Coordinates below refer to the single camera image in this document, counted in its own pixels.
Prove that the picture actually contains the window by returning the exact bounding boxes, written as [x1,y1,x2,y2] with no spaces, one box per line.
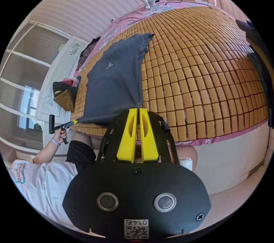
[0,20,71,150]

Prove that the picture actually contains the bed with woven mat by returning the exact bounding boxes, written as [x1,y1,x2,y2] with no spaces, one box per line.
[70,0,271,147]

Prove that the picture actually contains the pile of clothes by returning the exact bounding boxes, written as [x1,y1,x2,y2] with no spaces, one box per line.
[53,76,82,113]

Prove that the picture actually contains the gray short sleeve shirt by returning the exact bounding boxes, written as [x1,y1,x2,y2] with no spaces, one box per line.
[76,33,155,128]

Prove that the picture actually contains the white cupboard with flower print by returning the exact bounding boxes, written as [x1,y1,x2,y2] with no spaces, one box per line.
[35,35,91,118]

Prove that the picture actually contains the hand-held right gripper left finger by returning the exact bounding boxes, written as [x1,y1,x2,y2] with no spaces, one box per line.
[116,108,138,163]

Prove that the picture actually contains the person's body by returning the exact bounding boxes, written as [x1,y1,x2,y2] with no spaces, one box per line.
[9,131,198,233]

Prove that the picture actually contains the dark floral garment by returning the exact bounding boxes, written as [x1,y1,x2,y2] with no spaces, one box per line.
[76,37,101,73]

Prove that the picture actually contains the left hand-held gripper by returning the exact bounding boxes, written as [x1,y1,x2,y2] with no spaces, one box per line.
[52,120,78,145]

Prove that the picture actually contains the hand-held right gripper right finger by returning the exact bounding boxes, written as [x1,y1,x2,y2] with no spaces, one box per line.
[139,108,159,163]

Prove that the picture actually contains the person's left forearm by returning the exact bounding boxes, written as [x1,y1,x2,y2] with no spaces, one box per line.
[32,137,62,165]

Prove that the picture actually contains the person's left hand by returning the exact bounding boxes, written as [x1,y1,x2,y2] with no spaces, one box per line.
[54,128,68,145]

